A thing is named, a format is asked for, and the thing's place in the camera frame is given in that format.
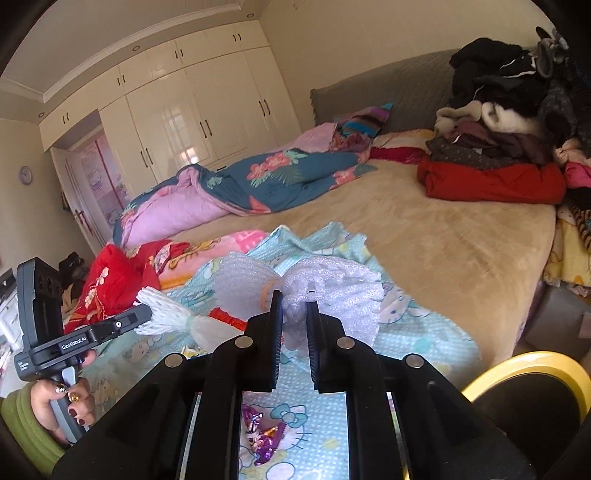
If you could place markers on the white foam net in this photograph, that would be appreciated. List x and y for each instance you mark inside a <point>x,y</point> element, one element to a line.
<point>168,316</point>

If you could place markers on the cream wardrobe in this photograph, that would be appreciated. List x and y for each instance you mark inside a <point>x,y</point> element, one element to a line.
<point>211,98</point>

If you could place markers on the purple candy wrapper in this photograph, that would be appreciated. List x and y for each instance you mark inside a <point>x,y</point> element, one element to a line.
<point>263,442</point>

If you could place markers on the red garment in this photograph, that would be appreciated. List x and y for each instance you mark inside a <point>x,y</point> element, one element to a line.
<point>116,276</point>

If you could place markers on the yellow rim trash bin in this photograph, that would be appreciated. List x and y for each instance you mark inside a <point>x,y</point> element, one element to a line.
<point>541,402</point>

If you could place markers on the white bubble wrap bundle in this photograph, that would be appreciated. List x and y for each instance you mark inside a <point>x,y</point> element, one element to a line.
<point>350,291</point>

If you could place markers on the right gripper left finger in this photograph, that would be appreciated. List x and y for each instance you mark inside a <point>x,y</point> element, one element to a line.
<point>183,418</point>

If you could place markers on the pile of dark clothes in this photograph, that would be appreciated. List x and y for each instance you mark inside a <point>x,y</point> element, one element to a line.
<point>512,104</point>

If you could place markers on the striped purple pillow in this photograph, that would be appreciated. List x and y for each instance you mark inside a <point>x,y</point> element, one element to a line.
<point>353,133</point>

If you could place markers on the beige bed sheet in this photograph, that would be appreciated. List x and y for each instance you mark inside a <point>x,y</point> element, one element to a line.
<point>477,263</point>

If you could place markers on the red plastic bag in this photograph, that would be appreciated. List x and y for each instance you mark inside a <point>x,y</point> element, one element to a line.
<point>220,315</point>

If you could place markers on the light blue cartoon blanket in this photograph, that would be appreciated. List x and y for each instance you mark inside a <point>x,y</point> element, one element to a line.
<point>298,360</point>

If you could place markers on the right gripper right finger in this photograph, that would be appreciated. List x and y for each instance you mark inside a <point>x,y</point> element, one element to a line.
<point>405,419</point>

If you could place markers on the yellow cartoon blanket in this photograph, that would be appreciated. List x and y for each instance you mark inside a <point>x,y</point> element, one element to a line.
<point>569,261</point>

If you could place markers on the grey headboard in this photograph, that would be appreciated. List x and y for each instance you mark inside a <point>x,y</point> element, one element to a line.
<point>416,87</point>

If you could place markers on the left hand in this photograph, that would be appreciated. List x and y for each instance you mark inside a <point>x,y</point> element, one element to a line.
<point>61,409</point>

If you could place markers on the pink glass door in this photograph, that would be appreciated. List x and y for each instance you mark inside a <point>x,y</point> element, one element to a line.
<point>92,186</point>

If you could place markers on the red folded cloth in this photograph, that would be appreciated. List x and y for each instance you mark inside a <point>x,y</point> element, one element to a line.
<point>519,183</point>

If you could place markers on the blue floral pink quilt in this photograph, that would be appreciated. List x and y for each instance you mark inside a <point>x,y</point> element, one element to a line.
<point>261,184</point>

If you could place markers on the green left sleeve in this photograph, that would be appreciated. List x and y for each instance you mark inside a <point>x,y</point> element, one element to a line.
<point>21,431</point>

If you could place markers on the pink cartoon blanket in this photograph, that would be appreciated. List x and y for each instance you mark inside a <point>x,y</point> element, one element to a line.
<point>178,261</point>

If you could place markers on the round wall clock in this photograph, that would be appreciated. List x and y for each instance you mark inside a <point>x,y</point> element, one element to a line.
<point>25,175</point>

